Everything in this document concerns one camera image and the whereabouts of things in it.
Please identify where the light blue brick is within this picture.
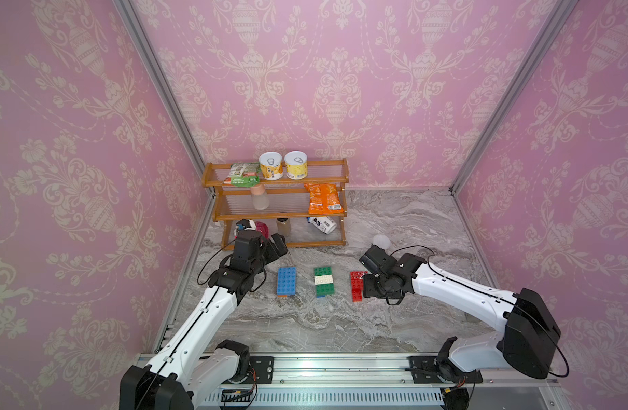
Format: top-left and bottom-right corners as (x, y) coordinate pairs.
(277, 276), (296, 288)
(278, 266), (297, 278)
(276, 284), (296, 297)

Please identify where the white black lying can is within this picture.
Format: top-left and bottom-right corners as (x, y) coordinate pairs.
(307, 216), (338, 235)

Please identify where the aluminium front rail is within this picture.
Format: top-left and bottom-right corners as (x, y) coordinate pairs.
(195, 353), (571, 409)

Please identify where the white lid green can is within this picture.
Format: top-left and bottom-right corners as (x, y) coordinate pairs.
(372, 234), (392, 250)

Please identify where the left yellow noodle cup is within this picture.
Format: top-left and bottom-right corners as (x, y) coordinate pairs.
(259, 151), (283, 181)

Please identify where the small brown jar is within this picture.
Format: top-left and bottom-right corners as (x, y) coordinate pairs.
(276, 217), (292, 237)

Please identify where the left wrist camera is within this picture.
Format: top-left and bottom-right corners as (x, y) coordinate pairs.
(235, 219), (257, 231)

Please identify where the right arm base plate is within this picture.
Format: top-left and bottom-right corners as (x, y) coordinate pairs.
(406, 355), (484, 385)

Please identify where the orange chip bag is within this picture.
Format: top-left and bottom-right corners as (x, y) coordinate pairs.
(304, 183), (345, 215)

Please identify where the green brick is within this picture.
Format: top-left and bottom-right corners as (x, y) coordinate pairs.
(315, 283), (335, 297)
(314, 266), (333, 277)

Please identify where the clear plastic bottle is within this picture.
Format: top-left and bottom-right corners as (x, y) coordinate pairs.
(250, 184), (269, 211)

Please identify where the yellow noodle cup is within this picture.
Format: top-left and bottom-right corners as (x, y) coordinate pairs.
(284, 151), (308, 180)
(259, 151), (283, 181)

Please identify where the pink lying cup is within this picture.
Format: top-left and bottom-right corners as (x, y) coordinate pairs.
(235, 221), (269, 238)

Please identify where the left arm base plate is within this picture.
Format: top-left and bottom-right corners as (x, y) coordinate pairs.
(237, 355), (275, 384)

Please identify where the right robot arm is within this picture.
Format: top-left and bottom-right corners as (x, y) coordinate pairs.
(359, 245), (561, 384)

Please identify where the white brick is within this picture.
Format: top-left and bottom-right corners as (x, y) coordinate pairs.
(315, 275), (334, 286)

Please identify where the red brick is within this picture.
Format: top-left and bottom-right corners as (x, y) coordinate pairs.
(351, 279), (363, 290)
(350, 271), (366, 282)
(351, 288), (363, 302)

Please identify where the wooden three-tier shelf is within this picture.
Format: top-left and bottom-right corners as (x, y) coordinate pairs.
(201, 158), (350, 249)

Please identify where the right yellow noodle cup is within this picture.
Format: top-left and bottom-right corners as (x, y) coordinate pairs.
(284, 151), (308, 180)

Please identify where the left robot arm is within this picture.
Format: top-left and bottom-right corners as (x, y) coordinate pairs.
(118, 230), (288, 409)

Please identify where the green white snack packet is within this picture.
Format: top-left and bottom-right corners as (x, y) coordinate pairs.
(223, 162), (262, 188)

